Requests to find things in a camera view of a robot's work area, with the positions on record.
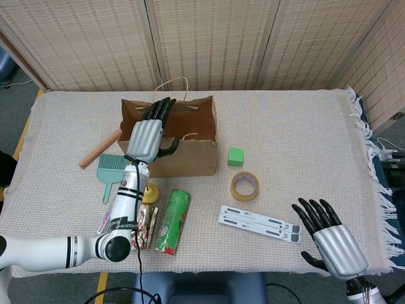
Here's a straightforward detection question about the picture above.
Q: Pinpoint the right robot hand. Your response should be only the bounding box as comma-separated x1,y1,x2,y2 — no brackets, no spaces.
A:
291,198,369,281

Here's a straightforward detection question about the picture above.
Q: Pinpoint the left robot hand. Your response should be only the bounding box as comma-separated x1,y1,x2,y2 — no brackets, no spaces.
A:
126,97,181,164

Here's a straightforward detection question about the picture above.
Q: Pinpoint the yellow pear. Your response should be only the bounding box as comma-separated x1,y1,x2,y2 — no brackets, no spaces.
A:
141,182,161,204

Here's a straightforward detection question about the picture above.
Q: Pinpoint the gold red foil packet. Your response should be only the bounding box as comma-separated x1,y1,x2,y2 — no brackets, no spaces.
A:
131,202,159,251

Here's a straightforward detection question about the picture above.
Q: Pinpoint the green chip can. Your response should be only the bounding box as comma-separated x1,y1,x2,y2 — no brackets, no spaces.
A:
153,189,192,255

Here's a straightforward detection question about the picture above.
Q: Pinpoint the brown paper bag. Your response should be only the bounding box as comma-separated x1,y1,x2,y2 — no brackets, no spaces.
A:
116,77,219,178

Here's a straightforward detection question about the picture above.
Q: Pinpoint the green cube block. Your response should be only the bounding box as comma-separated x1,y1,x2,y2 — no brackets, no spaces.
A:
227,147,245,168

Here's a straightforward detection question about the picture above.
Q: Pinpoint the teal small brush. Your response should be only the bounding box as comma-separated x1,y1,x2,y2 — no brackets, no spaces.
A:
96,153,128,203

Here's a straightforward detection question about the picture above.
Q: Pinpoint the wooden rod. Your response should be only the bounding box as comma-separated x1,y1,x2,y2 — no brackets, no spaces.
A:
78,131,121,169

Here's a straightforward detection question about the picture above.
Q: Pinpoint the white folding laptop stand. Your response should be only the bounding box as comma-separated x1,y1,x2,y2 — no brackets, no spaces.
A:
218,205,302,244

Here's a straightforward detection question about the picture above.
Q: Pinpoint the clear packing tape roll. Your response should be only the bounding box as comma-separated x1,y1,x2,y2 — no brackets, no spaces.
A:
230,171,260,201

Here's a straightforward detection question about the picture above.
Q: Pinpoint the white power strip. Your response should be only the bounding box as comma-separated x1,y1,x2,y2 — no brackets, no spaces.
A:
376,137,405,164

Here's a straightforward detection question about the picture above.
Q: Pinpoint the beige woven tablecloth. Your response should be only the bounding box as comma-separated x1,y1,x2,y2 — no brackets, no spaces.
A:
0,87,402,279

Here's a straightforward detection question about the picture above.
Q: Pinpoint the woven folding screen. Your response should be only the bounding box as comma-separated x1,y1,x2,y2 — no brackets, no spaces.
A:
0,0,405,130

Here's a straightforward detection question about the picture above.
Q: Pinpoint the blue chair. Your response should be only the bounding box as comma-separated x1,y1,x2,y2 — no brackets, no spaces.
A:
131,272,266,304

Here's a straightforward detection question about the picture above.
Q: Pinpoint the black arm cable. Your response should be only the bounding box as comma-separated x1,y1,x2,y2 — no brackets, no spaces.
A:
82,154,162,304

